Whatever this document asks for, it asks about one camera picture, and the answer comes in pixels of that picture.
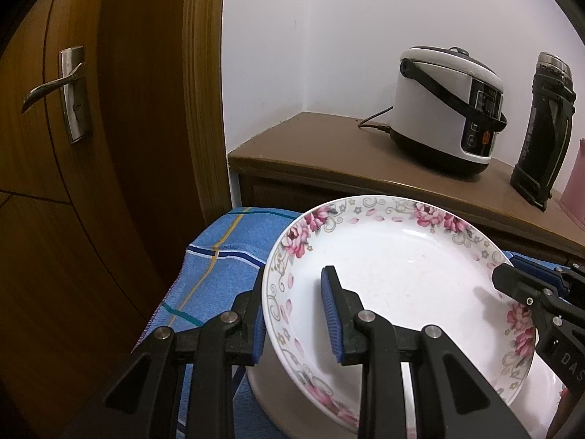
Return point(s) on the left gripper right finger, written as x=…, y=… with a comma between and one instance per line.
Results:
x=451, y=398

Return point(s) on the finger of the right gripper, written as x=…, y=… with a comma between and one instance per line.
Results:
x=567, y=280
x=518, y=284

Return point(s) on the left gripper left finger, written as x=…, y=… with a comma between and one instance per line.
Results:
x=170, y=371

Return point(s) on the plain white plate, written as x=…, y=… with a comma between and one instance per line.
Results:
x=297, y=417

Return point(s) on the pink floral deep plate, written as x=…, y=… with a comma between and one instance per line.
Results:
x=411, y=262

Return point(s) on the person's right hand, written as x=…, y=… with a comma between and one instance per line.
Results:
x=569, y=420

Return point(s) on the pink electric kettle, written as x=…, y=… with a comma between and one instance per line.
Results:
x=572, y=201

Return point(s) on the black thermos flask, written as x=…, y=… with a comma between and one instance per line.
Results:
x=549, y=129

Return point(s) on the blue checked tablecloth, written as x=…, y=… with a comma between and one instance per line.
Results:
x=224, y=260

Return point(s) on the white rice cooker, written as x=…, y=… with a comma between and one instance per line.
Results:
x=448, y=110

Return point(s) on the brown wooden cabinet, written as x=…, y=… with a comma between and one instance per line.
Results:
x=313, y=158

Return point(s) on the wooden door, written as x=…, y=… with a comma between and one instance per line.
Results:
x=93, y=233

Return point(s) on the metal door handle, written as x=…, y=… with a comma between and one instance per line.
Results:
x=73, y=93

